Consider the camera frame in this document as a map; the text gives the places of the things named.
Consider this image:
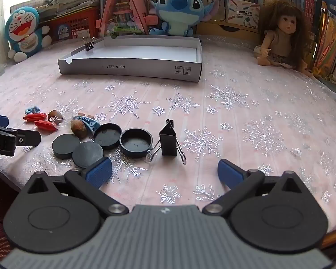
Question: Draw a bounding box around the small black binder clip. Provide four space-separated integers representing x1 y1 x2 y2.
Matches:
83 37 96 52

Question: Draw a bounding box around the row of leaning picture books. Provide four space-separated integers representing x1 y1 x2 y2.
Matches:
311 6 336 82

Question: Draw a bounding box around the blue alien plush toy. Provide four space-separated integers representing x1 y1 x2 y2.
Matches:
148 0 219 37

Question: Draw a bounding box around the black round plastic cap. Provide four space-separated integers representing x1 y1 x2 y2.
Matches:
93 123 123 150
119 128 153 158
52 134 80 160
72 141 104 169

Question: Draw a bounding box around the white cardboard box tray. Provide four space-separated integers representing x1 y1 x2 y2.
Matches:
58 35 202 82

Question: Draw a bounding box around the white printed cardboard box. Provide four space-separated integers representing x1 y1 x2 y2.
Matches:
225 0 260 30

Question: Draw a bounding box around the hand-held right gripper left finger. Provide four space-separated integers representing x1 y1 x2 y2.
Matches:
18 157 129 219

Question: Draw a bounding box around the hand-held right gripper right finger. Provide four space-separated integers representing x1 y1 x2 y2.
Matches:
202 158 311 216

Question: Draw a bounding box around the red plastic crate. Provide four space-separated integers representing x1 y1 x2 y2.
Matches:
38 7 101 45

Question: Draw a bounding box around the wooden shelf drawer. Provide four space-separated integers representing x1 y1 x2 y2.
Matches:
196 20 259 41

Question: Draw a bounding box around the blue robot cat plush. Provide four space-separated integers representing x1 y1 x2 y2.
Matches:
4 6 51 63

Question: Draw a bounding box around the brown-haired baby doll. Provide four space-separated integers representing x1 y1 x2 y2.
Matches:
253 0 315 76

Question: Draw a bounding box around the large black binder clip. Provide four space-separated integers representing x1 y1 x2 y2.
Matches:
146 119 187 166

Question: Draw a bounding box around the pink triangular toy house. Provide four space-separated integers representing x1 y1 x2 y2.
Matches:
99 0 159 37

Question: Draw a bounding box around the red bullet-shaped plastic piece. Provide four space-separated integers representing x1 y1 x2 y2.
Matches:
23 113 47 122
34 120 58 132

